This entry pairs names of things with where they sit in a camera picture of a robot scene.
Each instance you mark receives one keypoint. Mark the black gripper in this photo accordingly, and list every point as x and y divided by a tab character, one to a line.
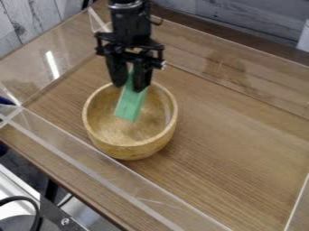
129	44

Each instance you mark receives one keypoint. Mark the brown wooden bowl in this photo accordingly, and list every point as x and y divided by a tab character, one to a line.
123	139

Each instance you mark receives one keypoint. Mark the clear acrylic enclosure wall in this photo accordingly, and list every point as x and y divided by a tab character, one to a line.
204	153

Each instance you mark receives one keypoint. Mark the black table leg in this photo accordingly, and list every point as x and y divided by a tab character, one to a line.
50	190

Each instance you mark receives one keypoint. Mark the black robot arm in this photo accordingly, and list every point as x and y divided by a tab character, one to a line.
129	44

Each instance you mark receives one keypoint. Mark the green rectangular block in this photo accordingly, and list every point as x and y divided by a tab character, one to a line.
129	101

